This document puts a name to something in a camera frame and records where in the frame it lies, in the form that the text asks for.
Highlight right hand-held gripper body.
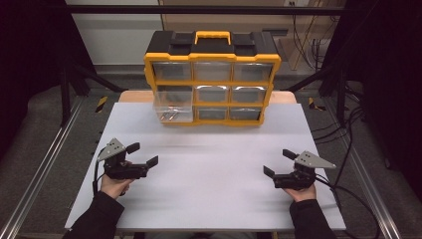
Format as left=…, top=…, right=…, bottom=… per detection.
left=272, top=150, right=337, bottom=191

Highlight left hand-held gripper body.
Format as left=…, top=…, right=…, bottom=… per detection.
left=97, top=137, right=149, bottom=181

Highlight clear plastic drawer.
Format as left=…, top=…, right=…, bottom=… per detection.
left=151, top=85, right=195, bottom=123

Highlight yellow and black organizer cabinet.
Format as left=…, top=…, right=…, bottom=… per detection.
left=143, top=30, right=283, bottom=127

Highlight person's right hand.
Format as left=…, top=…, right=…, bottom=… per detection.
left=283, top=182, right=317, bottom=204

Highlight person's left hand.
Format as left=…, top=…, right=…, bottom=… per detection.
left=100, top=173, right=135, bottom=200

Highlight yellow and black hazard tape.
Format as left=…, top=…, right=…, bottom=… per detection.
left=308, top=97, right=326, bottom=113
left=95, top=96, right=109, bottom=114

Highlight black metal stand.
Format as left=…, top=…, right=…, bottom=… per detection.
left=284, top=63, right=353, bottom=128
left=59, top=62, right=129, bottom=127

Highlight set of small organizer drawers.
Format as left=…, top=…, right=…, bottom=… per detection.
left=152, top=61, right=275, bottom=121

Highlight black curtain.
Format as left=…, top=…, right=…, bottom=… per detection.
left=321, top=0, right=422, bottom=195
left=0, top=0, right=98, bottom=163

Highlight black horizontal bar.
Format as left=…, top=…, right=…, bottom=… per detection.
left=64, top=4, right=350, bottom=16

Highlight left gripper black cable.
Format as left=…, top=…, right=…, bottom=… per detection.
left=92, top=148, right=107, bottom=197

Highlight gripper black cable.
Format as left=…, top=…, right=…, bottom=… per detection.
left=92, top=148, right=107, bottom=197
left=314, top=173, right=381, bottom=239

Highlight bundle of black floor cables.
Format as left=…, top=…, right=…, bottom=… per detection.
left=311, top=105, right=366, bottom=187

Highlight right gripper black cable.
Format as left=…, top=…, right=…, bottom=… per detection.
left=314, top=173, right=381, bottom=239

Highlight aluminium floor rail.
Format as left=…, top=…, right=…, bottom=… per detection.
left=0, top=96, right=86, bottom=239
left=322, top=99, right=403, bottom=239

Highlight hanging wall cables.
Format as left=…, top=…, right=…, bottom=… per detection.
left=291, top=13, right=334, bottom=72

